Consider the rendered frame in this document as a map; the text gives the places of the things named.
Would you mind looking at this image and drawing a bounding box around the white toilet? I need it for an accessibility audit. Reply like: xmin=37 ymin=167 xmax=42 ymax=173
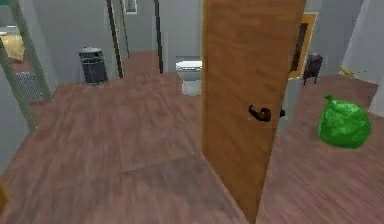
xmin=175 ymin=55 xmax=203 ymax=97

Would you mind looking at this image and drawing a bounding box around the black wire trash bin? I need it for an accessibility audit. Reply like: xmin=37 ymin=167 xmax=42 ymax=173
xmin=78 ymin=46 xmax=109 ymax=85

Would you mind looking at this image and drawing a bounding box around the green garbage bag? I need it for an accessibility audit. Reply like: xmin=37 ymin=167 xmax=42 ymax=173
xmin=316 ymin=93 xmax=373 ymax=150

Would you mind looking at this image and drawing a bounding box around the dark brown door handle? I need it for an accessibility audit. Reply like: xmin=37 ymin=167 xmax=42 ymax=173
xmin=248 ymin=104 xmax=272 ymax=123

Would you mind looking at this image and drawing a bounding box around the yellow framed dark picture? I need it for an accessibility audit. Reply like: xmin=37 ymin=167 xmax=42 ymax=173
xmin=288 ymin=12 xmax=318 ymax=80

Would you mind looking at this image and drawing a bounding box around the brown wooden room door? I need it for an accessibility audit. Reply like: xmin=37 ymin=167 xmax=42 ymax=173
xmin=200 ymin=0 xmax=308 ymax=224

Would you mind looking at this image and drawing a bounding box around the pale yellow bed cover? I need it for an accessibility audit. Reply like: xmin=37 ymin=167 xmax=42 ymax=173
xmin=0 ymin=33 xmax=26 ymax=62

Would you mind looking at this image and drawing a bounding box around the small dark brown stool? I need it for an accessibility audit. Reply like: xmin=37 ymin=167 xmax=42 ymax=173
xmin=302 ymin=53 xmax=324 ymax=86

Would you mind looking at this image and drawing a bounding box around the white framed wall picture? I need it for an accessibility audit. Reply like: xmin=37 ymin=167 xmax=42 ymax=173
xmin=124 ymin=0 xmax=138 ymax=15

